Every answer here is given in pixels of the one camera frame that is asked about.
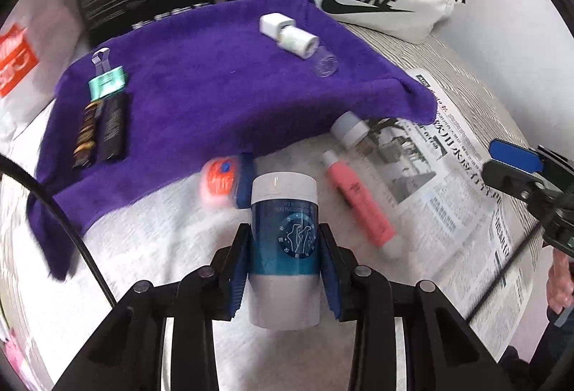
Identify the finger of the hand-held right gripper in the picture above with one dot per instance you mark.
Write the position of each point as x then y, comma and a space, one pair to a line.
515, 153
506, 178

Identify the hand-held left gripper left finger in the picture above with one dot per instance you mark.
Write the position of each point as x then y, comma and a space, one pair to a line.
237, 274

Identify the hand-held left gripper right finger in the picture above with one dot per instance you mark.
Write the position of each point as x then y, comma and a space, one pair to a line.
329, 279

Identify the blue and white bottle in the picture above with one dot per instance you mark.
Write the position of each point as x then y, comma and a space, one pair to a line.
284, 234

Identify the black and gold tube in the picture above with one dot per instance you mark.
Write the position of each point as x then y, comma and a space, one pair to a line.
87, 135

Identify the green binder clip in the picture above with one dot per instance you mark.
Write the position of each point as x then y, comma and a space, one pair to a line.
106, 81

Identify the small white bottle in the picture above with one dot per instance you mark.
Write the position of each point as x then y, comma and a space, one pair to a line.
298, 40

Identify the white charger cube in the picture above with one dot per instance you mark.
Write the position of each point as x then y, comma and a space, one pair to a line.
272, 24

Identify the person's right hand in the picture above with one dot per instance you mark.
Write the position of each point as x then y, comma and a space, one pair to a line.
560, 279

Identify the newspaper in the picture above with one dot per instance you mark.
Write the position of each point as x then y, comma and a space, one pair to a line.
448, 193

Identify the pink tube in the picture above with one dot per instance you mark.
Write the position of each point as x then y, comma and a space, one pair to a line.
358, 202

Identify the orange floss container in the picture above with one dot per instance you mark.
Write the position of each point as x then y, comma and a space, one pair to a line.
219, 180

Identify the grey and white jar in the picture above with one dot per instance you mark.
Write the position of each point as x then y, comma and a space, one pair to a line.
349, 128

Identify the purple towel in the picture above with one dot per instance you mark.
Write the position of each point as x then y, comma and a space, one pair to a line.
215, 95

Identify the clear plastic cap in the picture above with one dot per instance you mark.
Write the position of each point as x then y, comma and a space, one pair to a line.
325, 65

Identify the white plastic shopping bag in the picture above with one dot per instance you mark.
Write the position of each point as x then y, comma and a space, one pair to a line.
27, 59

